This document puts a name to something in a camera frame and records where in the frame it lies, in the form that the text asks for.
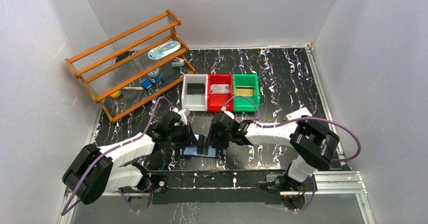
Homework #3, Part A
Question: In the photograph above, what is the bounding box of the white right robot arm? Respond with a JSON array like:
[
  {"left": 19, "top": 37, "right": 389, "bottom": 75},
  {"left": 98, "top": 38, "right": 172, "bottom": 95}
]
[{"left": 204, "top": 112, "right": 340, "bottom": 191}]

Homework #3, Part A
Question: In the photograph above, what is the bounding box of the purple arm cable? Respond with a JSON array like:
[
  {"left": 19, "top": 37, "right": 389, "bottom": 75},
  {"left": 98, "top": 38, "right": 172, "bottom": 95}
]
[
  {"left": 61, "top": 96, "right": 180, "bottom": 216},
  {"left": 220, "top": 95, "right": 362, "bottom": 163}
]

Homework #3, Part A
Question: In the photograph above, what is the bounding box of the blue card holder wallet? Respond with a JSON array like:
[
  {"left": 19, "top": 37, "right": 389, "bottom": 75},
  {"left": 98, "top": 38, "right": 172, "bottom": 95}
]
[{"left": 183, "top": 134, "right": 219, "bottom": 158}]

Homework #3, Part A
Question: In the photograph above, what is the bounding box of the green plastic bin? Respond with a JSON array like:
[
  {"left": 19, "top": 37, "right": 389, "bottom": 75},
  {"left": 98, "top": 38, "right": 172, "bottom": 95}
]
[{"left": 233, "top": 74, "right": 260, "bottom": 112}]

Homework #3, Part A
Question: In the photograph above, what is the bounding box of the gold credit card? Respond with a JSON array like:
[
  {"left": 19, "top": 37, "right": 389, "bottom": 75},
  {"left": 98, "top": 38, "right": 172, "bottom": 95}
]
[{"left": 235, "top": 86, "right": 254, "bottom": 96}]

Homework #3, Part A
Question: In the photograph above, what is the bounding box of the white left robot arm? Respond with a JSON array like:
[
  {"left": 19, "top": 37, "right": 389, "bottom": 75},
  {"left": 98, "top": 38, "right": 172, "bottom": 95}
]
[{"left": 62, "top": 108, "right": 193, "bottom": 204}]

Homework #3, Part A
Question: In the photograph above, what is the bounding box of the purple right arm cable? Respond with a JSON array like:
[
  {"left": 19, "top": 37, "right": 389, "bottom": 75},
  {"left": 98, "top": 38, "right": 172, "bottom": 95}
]
[{"left": 220, "top": 95, "right": 362, "bottom": 163}]

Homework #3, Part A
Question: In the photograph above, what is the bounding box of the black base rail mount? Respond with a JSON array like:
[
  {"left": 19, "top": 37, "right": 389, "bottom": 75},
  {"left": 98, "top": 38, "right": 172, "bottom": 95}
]
[{"left": 119, "top": 171, "right": 318, "bottom": 213}]

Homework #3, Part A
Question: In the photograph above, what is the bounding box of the white plastic bin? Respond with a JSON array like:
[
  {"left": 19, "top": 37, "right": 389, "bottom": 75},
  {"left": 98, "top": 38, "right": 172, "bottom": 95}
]
[{"left": 181, "top": 74, "right": 208, "bottom": 111}]

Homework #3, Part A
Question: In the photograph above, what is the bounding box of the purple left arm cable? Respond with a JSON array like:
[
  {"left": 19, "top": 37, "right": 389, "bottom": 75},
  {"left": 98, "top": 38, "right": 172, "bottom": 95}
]
[{"left": 61, "top": 96, "right": 180, "bottom": 216}]

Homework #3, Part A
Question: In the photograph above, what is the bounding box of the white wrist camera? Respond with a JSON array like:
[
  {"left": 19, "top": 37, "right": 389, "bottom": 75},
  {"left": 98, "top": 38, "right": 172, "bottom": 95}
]
[
  {"left": 173, "top": 108, "right": 190, "bottom": 125},
  {"left": 221, "top": 106, "right": 235, "bottom": 119}
]

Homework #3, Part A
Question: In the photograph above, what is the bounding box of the red plastic bin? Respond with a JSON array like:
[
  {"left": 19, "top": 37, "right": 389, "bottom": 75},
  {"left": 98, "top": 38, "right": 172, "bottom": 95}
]
[{"left": 207, "top": 74, "right": 233, "bottom": 112}]

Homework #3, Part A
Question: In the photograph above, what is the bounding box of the orange wooden shelf rack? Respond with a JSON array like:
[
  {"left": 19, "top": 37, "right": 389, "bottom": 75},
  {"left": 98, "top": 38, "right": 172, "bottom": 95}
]
[{"left": 65, "top": 10, "right": 196, "bottom": 123}]

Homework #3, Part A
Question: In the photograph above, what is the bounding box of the yellow small block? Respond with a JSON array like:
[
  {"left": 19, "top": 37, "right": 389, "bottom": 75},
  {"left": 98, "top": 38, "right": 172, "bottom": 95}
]
[{"left": 110, "top": 90, "right": 122, "bottom": 99}]

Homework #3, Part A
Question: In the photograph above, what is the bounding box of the white marker pen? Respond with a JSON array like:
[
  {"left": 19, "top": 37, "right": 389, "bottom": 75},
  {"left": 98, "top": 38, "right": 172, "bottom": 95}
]
[{"left": 121, "top": 86, "right": 145, "bottom": 90}]

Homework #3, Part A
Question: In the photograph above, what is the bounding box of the pale green tape dispenser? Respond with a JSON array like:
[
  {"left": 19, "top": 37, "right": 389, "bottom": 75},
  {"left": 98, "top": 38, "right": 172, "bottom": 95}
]
[{"left": 171, "top": 57, "right": 185, "bottom": 68}]

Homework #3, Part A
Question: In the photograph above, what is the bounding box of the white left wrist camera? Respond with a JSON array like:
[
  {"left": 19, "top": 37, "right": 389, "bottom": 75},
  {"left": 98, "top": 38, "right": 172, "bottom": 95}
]
[{"left": 173, "top": 108, "right": 190, "bottom": 125}]

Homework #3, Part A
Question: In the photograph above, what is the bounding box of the small blue box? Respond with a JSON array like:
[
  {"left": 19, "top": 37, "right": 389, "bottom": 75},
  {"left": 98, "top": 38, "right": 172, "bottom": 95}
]
[{"left": 140, "top": 79, "right": 152, "bottom": 90}]

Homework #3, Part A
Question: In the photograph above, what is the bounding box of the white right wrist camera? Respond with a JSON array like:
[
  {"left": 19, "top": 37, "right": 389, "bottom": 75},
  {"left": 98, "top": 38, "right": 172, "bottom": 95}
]
[{"left": 221, "top": 106, "right": 235, "bottom": 119}]

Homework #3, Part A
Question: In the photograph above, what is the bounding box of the white box with red logo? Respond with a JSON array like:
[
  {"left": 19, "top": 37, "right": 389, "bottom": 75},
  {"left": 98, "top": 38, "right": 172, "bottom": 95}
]
[{"left": 284, "top": 107, "right": 312, "bottom": 121}]

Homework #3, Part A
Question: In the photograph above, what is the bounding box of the white VIP card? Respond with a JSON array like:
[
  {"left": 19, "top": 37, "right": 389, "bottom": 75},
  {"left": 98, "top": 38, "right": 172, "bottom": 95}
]
[{"left": 210, "top": 84, "right": 231, "bottom": 94}]

